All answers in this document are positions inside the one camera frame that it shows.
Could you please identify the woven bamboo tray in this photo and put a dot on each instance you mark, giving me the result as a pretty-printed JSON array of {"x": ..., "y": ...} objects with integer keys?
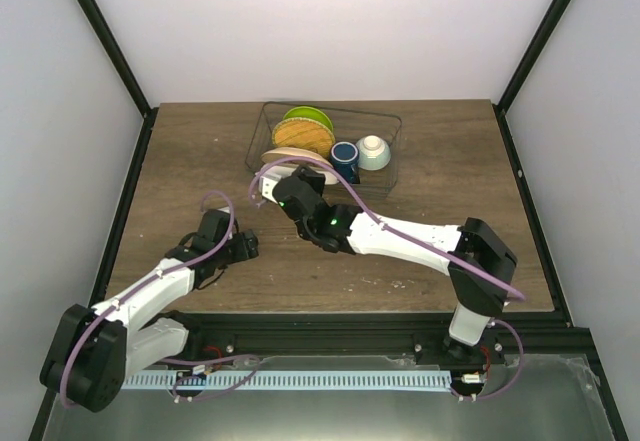
[{"x": 303, "y": 133}]

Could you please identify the pale celadon ceramic bowl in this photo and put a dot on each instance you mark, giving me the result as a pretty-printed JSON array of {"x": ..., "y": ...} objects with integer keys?
[{"x": 374, "y": 153}]

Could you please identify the dark blue ceramic mug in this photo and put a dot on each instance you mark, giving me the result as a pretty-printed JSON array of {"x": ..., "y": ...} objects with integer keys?
[{"x": 344, "y": 158}]

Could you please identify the cream brown-rimmed plate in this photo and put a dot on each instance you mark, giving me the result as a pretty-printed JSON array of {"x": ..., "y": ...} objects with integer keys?
[{"x": 287, "y": 168}]

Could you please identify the black wire dish rack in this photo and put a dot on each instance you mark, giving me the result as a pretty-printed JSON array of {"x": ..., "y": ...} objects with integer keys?
[{"x": 347, "y": 125}]

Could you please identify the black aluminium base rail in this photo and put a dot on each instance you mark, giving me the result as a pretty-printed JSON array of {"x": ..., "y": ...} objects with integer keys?
[{"x": 363, "y": 333}]

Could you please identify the black enclosure frame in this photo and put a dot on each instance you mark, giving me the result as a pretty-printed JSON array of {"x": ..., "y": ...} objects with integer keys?
[{"x": 107, "y": 36}]

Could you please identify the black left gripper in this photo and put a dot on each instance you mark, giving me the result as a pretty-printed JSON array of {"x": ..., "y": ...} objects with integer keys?
[{"x": 248, "y": 247}]

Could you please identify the lime green plastic plate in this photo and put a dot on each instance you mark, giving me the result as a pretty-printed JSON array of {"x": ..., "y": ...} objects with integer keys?
[{"x": 309, "y": 112}]

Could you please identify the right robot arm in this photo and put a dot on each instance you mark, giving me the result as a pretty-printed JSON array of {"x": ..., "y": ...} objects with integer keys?
[{"x": 478, "y": 263}]

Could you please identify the light blue slotted cable duct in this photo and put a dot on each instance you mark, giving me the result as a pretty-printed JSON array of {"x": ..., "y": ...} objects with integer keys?
[{"x": 289, "y": 380}]

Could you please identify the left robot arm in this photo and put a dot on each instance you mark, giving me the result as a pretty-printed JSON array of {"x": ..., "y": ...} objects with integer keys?
[{"x": 95, "y": 349}]

